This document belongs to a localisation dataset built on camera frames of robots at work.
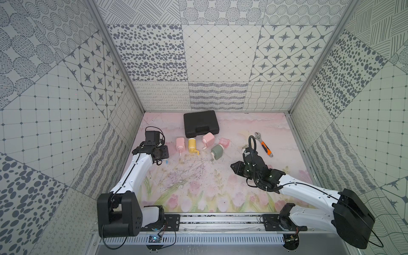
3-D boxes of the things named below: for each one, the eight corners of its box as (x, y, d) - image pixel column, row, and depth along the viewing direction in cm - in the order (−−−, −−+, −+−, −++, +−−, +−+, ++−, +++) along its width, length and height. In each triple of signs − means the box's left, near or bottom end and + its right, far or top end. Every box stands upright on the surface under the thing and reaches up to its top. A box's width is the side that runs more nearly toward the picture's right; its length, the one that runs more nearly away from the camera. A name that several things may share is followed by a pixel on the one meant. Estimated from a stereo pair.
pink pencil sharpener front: (176, 155, 99) (174, 150, 93) (178, 143, 105) (176, 137, 99) (184, 155, 99) (183, 150, 93) (185, 143, 105) (184, 137, 100)
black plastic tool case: (185, 137, 106) (185, 134, 103) (184, 116, 119) (183, 112, 116) (219, 133, 108) (219, 130, 105) (214, 113, 121) (214, 109, 118)
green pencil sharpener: (211, 161, 96) (211, 155, 91) (211, 150, 101) (211, 144, 96) (223, 161, 97) (224, 155, 91) (222, 150, 101) (223, 144, 96)
